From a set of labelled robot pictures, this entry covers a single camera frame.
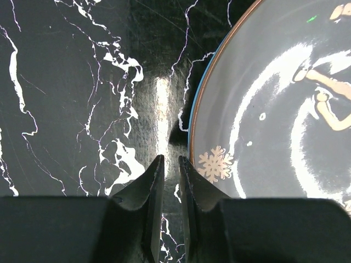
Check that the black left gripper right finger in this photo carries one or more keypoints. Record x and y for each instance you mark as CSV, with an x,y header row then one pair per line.
x,y
218,228

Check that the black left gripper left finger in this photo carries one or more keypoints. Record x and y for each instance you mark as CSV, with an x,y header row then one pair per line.
x,y
122,228

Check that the grey deer plate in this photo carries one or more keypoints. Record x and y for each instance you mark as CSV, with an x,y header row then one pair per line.
x,y
271,116

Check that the black marble pattern mat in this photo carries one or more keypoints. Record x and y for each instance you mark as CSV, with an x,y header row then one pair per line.
x,y
92,91

